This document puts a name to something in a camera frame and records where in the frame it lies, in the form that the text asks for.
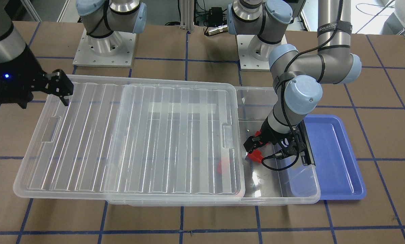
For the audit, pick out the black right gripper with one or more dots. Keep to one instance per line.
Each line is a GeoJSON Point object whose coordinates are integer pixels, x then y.
{"type": "Point", "coordinates": [25, 66]}

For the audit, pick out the red block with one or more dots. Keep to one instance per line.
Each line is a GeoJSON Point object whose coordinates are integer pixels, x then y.
{"type": "Point", "coordinates": [255, 156]}

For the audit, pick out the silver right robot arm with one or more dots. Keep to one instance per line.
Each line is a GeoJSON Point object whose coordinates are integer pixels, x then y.
{"type": "Point", "coordinates": [100, 18]}

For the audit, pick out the clear plastic box lid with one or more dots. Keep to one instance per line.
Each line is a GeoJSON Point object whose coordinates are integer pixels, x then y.
{"type": "Point", "coordinates": [132, 139]}

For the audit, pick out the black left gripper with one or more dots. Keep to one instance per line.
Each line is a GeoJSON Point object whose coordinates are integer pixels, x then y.
{"type": "Point", "coordinates": [272, 134]}

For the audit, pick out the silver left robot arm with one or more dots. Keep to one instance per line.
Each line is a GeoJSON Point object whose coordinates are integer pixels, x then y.
{"type": "Point", "coordinates": [298, 76]}

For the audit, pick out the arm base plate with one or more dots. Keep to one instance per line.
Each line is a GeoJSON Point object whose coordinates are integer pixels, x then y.
{"type": "Point", "coordinates": [117, 50]}
{"type": "Point", "coordinates": [254, 54]}

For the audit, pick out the blue plastic tray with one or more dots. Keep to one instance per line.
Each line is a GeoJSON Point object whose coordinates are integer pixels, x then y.
{"type": "Point", "coordinates": [338, 172]}

